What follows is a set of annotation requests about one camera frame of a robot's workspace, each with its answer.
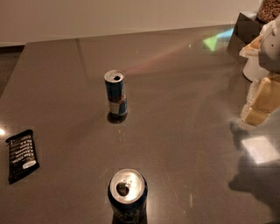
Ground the black box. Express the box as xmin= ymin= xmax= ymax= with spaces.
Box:
xmin=227 ymin=11 xmax=263 ymax=58

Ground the jar of brown snacks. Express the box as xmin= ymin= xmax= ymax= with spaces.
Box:
xmin=256 ymin=0 xmax=280 ymax=23

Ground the slim blue silver redbull can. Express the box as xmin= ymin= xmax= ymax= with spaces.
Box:
xmin=104 ymin=70 xmax=128 ymax=116

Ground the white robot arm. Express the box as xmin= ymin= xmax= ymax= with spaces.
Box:
xmin=240 ymin=16 xmax=280 ymax=126

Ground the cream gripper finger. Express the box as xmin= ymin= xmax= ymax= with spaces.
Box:
xmin=239 ymin=35 xmax=262 ymax=58
xmin=241 ymin=76 xmax=280 ymax=126

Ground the dark blue soda can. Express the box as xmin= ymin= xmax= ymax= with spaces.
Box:
xmin=108 ymin=169 xmax=148 ymax=224

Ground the black snack bar wrapper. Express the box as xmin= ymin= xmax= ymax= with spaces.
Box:
xmin=5 ymin=129 xmax=39 ymax=185

